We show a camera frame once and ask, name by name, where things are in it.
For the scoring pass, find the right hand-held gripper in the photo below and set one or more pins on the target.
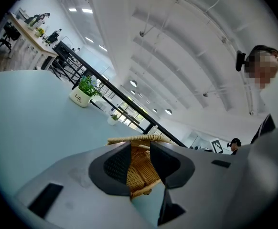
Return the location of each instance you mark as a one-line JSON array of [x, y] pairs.
[[217, 146]]

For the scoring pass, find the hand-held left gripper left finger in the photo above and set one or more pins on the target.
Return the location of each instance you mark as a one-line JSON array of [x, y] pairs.
[[77, 194]]

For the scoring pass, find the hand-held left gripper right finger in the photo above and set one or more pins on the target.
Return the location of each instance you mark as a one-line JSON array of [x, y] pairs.
[[201, 180]]

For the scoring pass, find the woven wicker basket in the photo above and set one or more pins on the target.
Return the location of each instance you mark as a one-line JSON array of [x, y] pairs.
[[141, 170]]

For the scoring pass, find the person's black shirt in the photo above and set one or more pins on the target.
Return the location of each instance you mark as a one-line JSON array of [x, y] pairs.
[[268, 125]]

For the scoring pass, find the small potted plant white pot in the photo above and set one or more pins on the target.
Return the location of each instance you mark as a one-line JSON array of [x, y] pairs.
[[111, 121]]

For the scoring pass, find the person's head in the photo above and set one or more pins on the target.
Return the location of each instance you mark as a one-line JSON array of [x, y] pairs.
[[263, 75]]

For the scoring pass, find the large glass window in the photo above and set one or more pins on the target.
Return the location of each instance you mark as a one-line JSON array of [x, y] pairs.
[[131, 112]]

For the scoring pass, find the large potted plant white pot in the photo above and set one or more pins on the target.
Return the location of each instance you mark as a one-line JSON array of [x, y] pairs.
[[79, 99]]

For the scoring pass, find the light blue table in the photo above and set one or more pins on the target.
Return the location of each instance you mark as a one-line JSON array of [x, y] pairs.
[[120, 95]]

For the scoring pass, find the long light wooden desk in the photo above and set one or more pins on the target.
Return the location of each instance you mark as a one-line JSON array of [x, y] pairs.
[[34, 42]]

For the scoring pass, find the yellow flowers in vase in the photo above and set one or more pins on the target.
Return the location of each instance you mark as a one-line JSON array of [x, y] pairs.
[[39, 31]]

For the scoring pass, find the black office chair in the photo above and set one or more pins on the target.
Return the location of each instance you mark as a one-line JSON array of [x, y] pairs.
[[10, 33]]

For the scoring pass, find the group of rectangular light panels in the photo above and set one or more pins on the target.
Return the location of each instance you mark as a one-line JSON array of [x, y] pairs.
[[87, 10]]

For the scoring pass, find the black head-worn camera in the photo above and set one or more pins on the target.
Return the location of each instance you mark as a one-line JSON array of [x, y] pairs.
[[239, 61]]

